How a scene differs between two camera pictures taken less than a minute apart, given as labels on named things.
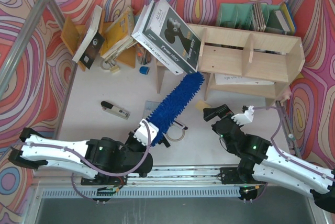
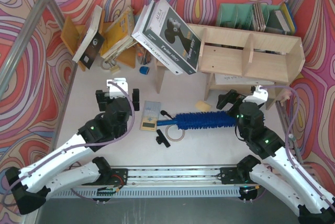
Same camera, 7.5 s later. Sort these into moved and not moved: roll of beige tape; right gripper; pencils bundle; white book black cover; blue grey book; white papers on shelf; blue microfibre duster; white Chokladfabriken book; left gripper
Moved: blue microfibre duster; left gripper; right gripper
Not moved: white Chokladfabriken book; blue grey book; pencils bundle; white papers on shelf; white book black cover; roll of beige tape
